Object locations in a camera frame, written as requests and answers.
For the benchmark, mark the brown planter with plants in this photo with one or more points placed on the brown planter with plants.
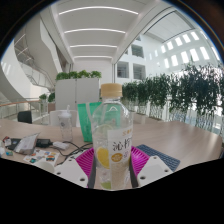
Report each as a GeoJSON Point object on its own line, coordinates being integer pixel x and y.
{"type": "Point", "coordinates": [48, 100]}

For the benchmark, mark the clear plastic water bottle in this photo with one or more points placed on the clear plastic water bottle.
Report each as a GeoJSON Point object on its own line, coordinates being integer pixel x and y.
{"type": "Point", "coordinates": [65, 125]}

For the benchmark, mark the colourful sticker sheet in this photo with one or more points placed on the colourful sticker sheet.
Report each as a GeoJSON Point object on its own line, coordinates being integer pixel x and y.
{"type": "Point", "coordinates": [41, 156]}

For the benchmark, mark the black notebook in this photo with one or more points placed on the black notebook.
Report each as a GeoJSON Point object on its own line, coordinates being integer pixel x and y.
{"type": "Point", "coordinates": [25, 143]}

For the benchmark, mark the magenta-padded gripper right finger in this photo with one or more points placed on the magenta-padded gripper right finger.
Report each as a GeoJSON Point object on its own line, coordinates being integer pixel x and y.
{"type": "Point", "coordinates": [154, 169]}

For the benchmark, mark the clear lemon drink bottle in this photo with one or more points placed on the clear lemon drink bottle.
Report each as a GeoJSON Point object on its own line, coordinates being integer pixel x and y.
{"type": "Point", "coordinates": [111, 133]}

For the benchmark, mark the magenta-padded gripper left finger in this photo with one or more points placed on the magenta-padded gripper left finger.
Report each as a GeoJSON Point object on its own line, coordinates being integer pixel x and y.
{"type": "Point", "coordinates": [71, 171]}

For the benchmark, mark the black chair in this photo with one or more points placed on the black chair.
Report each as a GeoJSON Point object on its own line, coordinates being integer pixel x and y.
{"type": "Point", "coordinates": [25, 116]}

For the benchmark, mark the ceiling light strips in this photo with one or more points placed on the ceiling light strips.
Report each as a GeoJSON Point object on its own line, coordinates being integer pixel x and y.
{"type": "Point", "coordinates": [96, 30]}

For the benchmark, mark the green tote bag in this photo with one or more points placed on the green tote bag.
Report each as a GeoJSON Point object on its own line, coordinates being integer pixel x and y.
{"type": "Point", "coordinates": [87, 121]}

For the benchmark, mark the row of potted trees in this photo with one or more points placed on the row of potted trees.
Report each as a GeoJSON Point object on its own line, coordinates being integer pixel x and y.
{"type": "Point", "coordinates": [180, 93]}

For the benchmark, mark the white chair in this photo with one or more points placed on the white chair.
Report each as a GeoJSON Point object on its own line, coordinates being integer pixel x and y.
{"type": "Point", "coordinates": [61, 116]}

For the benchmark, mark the glass railing wooden handrail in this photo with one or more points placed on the glass railing wooden handrail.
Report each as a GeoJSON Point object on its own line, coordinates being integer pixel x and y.
{"type": "Point", "coordinates": [16, 108]}

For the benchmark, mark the black charger block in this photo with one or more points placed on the black charger block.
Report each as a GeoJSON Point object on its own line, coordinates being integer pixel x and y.
{"type": "Point", "coordinates": [43, 142]}

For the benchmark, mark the white planter cabinet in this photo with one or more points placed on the white planter cabinet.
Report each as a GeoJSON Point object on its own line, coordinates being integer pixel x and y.
{"type": "Point", "coordinates": [77, 91]}

